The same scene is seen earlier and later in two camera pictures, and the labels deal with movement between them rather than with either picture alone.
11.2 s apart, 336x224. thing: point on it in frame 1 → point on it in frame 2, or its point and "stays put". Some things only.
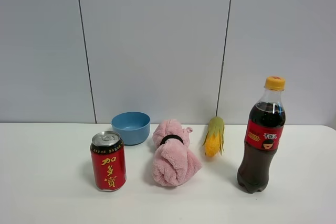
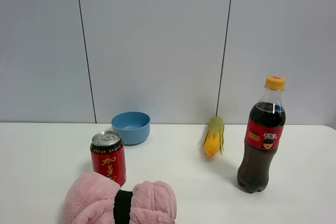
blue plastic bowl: x=133 y=127 stays put
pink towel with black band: x=174 y=162 → x=95 y=198
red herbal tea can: x=108 y=160 stays put
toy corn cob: x=213 y=142 stays put
